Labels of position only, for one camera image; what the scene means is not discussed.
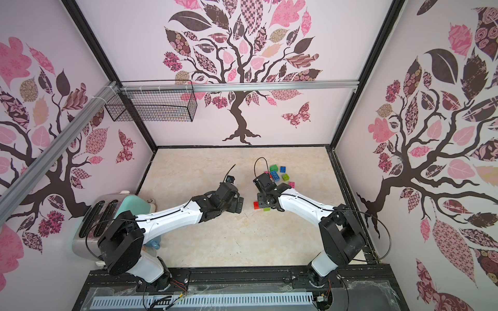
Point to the black wire basket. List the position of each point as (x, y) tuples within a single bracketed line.
[(154, 101)]

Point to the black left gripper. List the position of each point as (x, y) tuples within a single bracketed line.
[(234, 208)]

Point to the white slotted cable duct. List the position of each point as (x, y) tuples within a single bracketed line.
[(138, 302)]

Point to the long blue lego brick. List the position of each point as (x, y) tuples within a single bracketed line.
[(275, 176)]

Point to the blue mug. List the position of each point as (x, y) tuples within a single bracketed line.
[(155, 244)]

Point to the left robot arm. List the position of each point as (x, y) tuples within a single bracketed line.
[(121, 245)]

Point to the aluminium frame bar left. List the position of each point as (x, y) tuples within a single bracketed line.
[(15, 194)]

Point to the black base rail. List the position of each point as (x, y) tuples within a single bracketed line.
[(356, 287)]

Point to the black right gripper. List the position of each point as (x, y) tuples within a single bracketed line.
[(262, 199)]

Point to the mint green toaster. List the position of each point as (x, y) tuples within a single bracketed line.
[(100, 216)]

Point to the aluminium frame bar back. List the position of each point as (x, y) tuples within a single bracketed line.
[(253, 86)]

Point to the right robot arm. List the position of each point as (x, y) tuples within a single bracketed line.
[(342, 235)]

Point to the aluminium frame bar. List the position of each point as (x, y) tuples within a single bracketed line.
[(15, 194), (253, 86)]

